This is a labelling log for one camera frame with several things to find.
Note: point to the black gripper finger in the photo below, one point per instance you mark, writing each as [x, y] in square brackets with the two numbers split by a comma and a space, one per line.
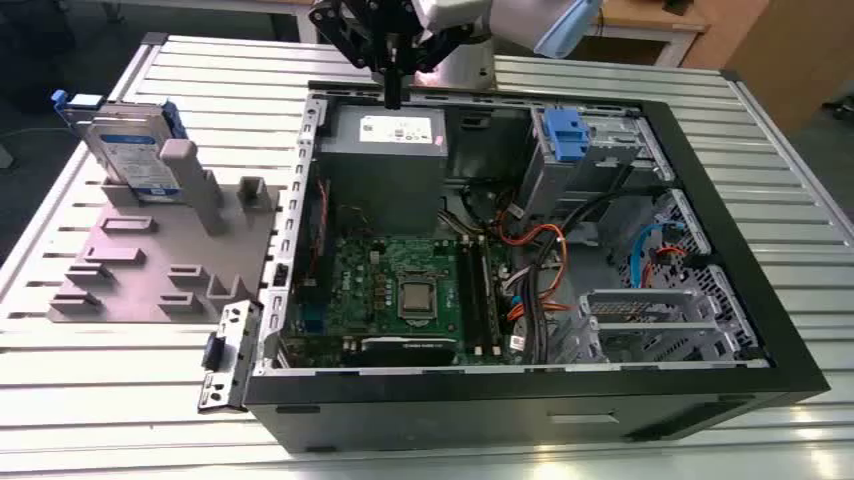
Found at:
[340, 35]
[440, 52]

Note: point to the hard disk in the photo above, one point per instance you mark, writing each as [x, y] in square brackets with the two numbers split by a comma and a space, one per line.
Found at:
[134, 155]

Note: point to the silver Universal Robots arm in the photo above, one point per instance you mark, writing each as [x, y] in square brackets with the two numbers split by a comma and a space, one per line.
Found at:
[467, 70]

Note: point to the metal disk bay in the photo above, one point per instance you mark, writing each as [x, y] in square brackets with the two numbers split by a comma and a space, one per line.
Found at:
[667, 326]

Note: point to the blue plastic drive latch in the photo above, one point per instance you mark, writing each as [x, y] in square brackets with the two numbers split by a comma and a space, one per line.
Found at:
[563, 132]

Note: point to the grey power supply unit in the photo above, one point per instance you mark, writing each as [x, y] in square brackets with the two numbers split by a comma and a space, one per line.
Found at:
[380, 190]

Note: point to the metal optical drive cage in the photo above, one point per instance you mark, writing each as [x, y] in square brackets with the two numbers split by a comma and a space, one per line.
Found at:
[587, 175]

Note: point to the wooden desk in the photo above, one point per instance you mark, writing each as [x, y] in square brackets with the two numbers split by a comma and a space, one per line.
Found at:
[667, 21]

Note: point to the green motherboard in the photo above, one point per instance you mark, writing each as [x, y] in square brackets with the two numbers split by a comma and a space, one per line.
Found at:
[360, 260]

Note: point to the CPU socket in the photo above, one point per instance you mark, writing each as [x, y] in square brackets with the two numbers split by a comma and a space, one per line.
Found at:
[419, 276]

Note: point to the silver CPU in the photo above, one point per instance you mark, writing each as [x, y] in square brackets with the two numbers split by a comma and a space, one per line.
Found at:
[418, 298]

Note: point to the black RAM slot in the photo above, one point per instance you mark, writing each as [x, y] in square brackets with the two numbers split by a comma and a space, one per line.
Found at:
[492, 310]
[468, 300]

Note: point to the wooden cabinet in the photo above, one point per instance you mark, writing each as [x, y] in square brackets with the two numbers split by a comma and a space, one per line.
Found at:
[787, 50]

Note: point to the grey plastic parts rack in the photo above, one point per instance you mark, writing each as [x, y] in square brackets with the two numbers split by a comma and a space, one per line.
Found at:
[154, 280]

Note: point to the black graphics card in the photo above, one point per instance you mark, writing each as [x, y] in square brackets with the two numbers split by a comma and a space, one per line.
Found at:
[407, 350]

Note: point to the black open PC case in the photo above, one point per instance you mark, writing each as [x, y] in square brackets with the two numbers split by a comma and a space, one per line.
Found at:
[467, 415]

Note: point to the grey expansion slot bracket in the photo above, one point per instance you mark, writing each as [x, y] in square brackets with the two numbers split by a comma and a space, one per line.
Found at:
[239, 330]

